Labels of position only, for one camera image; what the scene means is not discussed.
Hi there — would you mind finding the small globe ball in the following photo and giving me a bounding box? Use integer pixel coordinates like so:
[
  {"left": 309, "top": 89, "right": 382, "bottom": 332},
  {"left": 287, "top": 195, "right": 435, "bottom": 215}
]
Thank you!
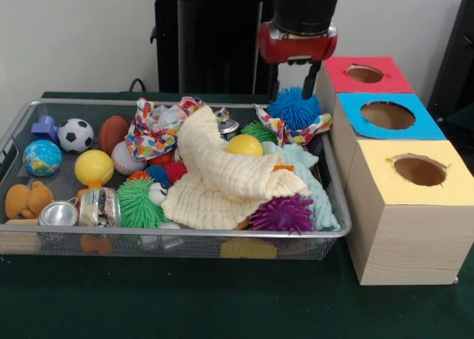
[{"left": 22, "top": 139, "right": 63, "bottom": 178}]

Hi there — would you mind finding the plain yellow ball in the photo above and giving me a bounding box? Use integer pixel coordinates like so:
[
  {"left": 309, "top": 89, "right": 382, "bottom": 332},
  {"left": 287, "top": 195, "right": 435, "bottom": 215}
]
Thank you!
[{"left": 74, "top": 149, "right": 115, "bottom": 187}]

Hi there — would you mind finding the yellow smiley ball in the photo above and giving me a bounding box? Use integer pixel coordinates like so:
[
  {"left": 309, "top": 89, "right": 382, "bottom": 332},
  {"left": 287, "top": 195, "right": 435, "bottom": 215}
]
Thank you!
[{"left": 225, "top": 134, "right": 264, "bottom": 158}]

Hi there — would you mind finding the dark green tablecloth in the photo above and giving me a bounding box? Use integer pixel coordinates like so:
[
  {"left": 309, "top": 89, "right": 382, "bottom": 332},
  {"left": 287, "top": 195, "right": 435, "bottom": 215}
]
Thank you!
[{"left": 0, "top": 90, "right": 474, "bottom": 339}]

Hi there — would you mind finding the cream waffle cloth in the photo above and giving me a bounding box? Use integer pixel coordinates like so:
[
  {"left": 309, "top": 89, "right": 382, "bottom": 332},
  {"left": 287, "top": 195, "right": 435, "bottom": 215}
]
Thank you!
[{"left": 161, "top": 104, "right": 310, "bottom": 231}]

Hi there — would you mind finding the purple spiky ball with eyes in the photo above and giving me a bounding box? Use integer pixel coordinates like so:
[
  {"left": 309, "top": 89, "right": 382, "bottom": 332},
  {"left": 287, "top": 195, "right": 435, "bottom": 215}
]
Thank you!
[{"left": 248, "top": 192, "right": 316, "bottom": 236}]

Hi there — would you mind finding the black upright panel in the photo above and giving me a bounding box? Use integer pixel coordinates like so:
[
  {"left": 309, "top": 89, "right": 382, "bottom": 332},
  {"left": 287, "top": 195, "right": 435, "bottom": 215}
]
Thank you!
[{"left": 427, "top": 0, "right": 474, "bottom": 113}]

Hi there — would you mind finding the confetti print cloth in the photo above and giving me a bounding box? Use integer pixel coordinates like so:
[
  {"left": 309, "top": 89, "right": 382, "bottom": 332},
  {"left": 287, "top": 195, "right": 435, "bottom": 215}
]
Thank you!
[
  {"left": 124, "top": 96, "right": 230, "bottom": 161},
  {"left": 254, "top": 104, "right": 333, "bottom": 147}
]

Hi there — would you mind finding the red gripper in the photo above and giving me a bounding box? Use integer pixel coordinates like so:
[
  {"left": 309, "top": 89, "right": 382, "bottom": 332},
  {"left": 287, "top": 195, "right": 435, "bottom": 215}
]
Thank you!
[{"left": 257, "top": 22, "right": 338, "bottom": 102}]

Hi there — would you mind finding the blue spiky ball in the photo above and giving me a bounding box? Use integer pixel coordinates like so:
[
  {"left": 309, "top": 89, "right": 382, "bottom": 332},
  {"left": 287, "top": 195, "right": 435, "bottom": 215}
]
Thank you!
[{"left": 267, "top": 86, "right": 322, "bottom": 127}]

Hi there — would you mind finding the green spiky ball with eyes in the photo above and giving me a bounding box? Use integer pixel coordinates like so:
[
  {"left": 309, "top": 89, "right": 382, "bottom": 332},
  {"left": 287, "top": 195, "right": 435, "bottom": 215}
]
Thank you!
[{"left": 116, "top": 178, "right": 175, "bottom": 229}]

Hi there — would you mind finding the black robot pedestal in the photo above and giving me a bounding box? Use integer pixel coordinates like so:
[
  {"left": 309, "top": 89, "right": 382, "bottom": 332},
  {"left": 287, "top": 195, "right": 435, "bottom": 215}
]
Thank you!
[{"left": 142, "top": 0, "right": 277, "bottom": 95}]

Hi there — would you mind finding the light blue waffle cloth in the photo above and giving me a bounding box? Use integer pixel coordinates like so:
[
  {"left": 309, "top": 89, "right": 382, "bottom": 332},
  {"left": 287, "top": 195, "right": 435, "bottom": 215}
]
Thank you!
[{"left": 261, "top": 141, "right": 341, "bottom": 232}]

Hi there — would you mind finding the wooden three-hole box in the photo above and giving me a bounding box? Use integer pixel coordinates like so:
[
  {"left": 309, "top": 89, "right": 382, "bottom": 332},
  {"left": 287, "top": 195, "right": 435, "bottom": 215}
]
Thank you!
[{"left": 315, "top": 56, "right": 464, "bottom": 286}]

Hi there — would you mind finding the shallow mesh bin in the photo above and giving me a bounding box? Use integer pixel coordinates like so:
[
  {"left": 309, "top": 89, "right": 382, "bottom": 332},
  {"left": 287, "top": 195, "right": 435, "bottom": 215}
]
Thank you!
[{"left": 0, "top": 98, "right": 353, "bottom": 261}]

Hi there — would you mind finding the black cable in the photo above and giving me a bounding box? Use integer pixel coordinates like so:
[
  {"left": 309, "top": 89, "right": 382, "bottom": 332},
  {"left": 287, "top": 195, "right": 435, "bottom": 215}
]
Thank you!
[{"left": 127, "top": 78, "right": 149, "bottom": 93}]

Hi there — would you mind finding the small soccer ball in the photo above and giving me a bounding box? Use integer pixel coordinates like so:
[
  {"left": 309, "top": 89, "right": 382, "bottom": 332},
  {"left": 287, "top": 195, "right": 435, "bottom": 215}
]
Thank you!
[{"left": 57, "top": 118, "right": 95, "bottom": 154}]

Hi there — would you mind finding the green cloth side table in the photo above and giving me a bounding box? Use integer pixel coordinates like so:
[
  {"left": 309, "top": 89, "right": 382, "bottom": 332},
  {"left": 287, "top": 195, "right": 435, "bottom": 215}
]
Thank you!
[{"left": 440, "top": 104, "right": 474, "bottom": 150}]

